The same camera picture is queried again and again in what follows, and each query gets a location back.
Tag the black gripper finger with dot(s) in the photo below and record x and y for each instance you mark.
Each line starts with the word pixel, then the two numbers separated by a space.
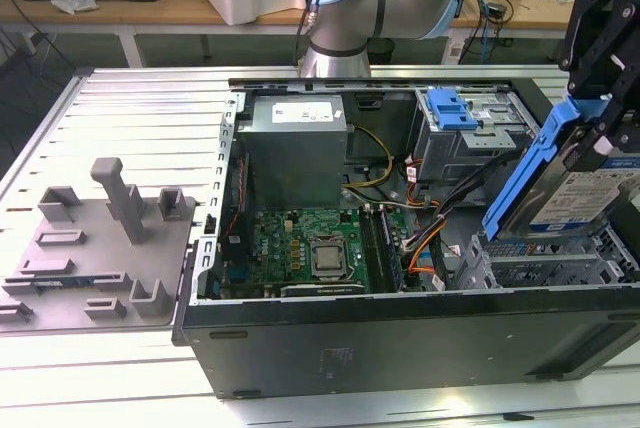
pixel 587 23
pixel 632 88

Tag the hard disk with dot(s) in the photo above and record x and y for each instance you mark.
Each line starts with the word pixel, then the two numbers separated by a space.
pixel 550 198

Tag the grey perforated disk bay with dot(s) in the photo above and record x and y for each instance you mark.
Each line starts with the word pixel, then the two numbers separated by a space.
pixel 540 260

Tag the blue plastic drive latch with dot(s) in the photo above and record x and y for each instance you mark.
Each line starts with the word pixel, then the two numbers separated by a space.
pixel 450 110

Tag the grey optical drive cage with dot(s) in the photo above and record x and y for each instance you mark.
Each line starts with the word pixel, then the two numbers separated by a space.
pixel 450 158

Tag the black RAM slot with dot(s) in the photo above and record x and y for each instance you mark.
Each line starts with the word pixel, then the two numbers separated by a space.
pixel 370 248

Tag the grey power supply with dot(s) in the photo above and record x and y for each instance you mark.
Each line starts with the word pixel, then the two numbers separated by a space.
pixel 295 163

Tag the silver CPU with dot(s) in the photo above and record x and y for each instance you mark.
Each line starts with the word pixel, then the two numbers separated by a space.
pixel 329 258

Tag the black graphics card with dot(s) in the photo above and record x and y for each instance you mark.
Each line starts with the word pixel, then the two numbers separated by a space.
pixel 325 290

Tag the green motherboard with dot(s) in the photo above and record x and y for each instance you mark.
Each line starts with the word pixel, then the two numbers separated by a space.
pixel 280 238

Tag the black PC case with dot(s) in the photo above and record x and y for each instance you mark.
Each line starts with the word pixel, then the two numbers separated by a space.
pixel 350 348

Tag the black case fan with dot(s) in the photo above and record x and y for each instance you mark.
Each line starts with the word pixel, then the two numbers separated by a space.
pixel 234 243

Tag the wooden desk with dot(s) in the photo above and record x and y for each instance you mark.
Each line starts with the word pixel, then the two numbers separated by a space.
pixel 150 10

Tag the crumpled white tissue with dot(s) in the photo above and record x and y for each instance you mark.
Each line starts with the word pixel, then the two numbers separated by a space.
pixel 75 2

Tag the grey parts rack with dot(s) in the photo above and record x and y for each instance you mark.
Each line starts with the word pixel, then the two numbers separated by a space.
pixel 100 268

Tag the RAM stick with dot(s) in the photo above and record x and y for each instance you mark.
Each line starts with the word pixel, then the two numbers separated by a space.
pixel 60 282

